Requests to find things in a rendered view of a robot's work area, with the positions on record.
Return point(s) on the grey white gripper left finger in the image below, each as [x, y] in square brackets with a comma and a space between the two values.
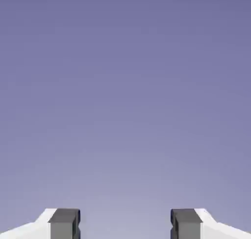
[62, 225]

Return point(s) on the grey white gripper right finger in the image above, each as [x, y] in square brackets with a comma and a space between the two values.
[188, 225]

